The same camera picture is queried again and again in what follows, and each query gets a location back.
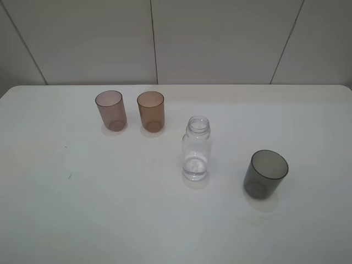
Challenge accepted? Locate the clear plastic water bottle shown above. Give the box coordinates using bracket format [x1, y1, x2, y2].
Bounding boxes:
[182, 115, 212, 181]

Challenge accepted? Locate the translucent amber plastic cup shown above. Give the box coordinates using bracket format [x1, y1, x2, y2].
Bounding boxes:
[137, 91, 164, 133]

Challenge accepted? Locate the translucent pink plastic cup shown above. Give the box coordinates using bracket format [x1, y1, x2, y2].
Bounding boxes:
[95, 90, 127, 132]

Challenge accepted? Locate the translucent grey plastic cup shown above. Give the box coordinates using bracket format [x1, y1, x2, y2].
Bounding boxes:
[243, 150, 289, 200]

